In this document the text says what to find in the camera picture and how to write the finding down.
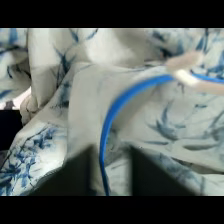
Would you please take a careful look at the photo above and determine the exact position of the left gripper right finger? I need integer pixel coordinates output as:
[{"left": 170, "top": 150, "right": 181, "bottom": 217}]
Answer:
[{"left": 129, "top": 146, "right": 198, "bottom": 197}]

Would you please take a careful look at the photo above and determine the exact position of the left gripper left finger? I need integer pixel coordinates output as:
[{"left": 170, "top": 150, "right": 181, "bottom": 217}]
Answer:
[{"left": 28, "top": 144, "right": 98, "bottom": 197}]

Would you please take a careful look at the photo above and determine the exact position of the white blue-printed shirt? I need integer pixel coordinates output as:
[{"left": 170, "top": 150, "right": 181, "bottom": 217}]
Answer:
[{"left": 0, "top": 28, "right": 224, "bottom": 197}]

